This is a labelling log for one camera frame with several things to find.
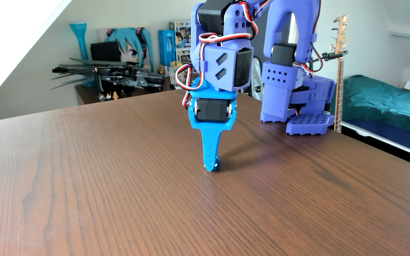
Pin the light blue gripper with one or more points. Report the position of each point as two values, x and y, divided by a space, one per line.
211 109

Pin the blue dice with white pips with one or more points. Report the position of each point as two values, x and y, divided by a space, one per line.
218 164

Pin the purple robot arm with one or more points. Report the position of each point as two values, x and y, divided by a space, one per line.
279 85

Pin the clear acrylic character stand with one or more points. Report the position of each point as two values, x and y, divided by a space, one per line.
173 73

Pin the small brown figurine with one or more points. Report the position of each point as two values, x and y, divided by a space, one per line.
161 69

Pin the boxed vinyl figure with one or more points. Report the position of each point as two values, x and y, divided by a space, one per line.
183 56
182 33

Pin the tall blue box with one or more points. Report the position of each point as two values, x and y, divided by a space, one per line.
166 48

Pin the tiny yellow minifigure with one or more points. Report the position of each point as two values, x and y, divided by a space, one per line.
115 95

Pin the black helicopter model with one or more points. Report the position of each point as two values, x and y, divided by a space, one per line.
126 76

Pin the anime girl poster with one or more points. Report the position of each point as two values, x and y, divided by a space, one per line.
132 48

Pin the dark wooden side table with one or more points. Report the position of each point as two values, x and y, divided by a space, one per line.
87 95

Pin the black rectangular box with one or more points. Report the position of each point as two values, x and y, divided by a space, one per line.
105 51

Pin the black guitar stand holder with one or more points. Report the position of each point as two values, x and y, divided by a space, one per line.
329 55

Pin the turquoise glass vase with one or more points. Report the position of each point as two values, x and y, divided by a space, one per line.
81 39

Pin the bass guitar wooden neck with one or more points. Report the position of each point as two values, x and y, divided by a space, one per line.
341 35

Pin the bed with teal blanket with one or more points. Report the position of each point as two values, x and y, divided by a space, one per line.
379 97

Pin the blue bed mattress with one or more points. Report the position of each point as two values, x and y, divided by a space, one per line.
397 137

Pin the white bed frame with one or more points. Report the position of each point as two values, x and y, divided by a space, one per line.
386 142

